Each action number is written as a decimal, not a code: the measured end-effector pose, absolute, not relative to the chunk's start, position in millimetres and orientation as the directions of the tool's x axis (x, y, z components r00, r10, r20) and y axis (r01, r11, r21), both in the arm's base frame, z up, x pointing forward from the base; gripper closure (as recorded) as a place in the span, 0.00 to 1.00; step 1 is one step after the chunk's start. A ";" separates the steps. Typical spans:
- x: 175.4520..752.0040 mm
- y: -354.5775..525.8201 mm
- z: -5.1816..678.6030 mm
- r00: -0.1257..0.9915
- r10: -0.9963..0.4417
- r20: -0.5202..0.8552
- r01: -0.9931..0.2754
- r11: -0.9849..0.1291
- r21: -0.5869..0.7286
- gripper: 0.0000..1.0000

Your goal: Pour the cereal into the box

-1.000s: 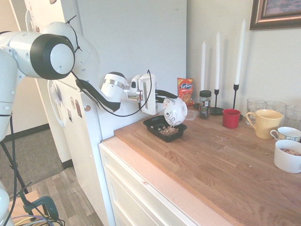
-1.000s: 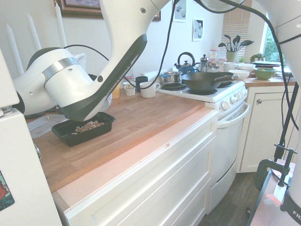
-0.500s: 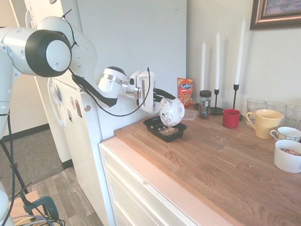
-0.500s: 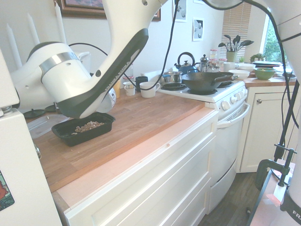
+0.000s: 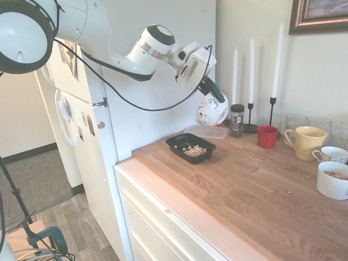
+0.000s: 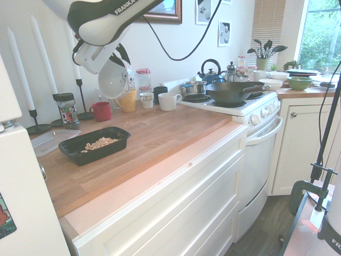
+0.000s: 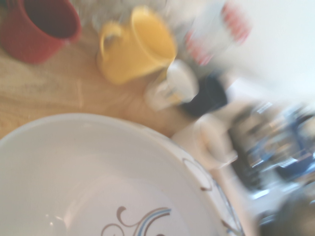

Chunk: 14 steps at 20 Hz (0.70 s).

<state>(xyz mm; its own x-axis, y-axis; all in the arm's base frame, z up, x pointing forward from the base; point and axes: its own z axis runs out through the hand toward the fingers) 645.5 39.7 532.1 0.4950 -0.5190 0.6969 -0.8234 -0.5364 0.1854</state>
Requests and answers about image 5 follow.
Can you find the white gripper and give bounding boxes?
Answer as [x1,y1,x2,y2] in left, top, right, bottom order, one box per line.
[175,47,227,104]

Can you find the white patterned ceramic bowl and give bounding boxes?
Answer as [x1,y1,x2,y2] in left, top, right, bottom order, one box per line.
[195,89,230,128]

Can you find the ring cereal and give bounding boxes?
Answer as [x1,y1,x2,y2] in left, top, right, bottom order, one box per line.
[175,144,208,157]

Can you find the black plastic food box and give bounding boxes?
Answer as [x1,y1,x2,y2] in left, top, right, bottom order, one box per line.
[165,132,218,165]

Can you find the cereal in white mug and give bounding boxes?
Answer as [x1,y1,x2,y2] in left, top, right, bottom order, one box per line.
[323,170,348,181]

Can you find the spice jar with black lid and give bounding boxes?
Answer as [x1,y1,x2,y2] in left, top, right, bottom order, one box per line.
[229,104,245,139]

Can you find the clear plastic lid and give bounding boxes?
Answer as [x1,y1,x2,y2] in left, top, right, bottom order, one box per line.
[183,123,229,140]

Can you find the medium white taper candle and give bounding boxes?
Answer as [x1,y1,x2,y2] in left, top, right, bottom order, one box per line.
[248,36,256,104]

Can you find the tall white taper candle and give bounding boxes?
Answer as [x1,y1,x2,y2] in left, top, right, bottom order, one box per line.
[271,21,285,98]

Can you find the red mug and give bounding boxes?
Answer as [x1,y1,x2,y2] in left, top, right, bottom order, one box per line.
[257,125,279,149]

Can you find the white refrigerator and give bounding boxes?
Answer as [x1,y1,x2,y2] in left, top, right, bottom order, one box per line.
[34,0,218,261]

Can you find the yellow mug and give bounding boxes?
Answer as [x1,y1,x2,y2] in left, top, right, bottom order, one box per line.
[284,126,328,161]

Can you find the framed picture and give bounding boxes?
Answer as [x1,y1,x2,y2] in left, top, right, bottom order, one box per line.
[288,0,348,35]

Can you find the white cup with blue pattern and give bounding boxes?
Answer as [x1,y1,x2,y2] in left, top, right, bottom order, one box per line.
[312,146,348,166]

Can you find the large fridge photo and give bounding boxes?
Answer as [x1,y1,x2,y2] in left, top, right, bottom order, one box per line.
[64,40,80,82]

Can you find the small fridge photo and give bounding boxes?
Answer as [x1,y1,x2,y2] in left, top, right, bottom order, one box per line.
[57,43,67,64]

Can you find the white cabinet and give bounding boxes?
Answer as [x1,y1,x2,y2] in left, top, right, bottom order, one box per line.
[114,160,228,261]

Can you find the large white mug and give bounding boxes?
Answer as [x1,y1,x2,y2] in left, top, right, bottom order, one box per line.
[316,161,348,201]

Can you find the green clamp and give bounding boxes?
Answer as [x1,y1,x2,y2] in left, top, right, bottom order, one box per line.
[23,220,69,252]

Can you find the wooden board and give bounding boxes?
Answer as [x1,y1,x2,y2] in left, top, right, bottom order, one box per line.
[3,219,52,246]

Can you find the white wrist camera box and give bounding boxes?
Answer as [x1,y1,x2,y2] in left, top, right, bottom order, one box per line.
[173,40,201,65]

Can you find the white fridge door handle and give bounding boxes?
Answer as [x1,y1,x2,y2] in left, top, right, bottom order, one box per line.
[54,89,76,148]

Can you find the white freezer door handle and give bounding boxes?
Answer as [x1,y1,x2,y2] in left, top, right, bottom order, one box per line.
[40,64,59,90]

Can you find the bundle of coloured cables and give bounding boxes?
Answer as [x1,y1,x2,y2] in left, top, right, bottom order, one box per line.
[13,245,76,261]

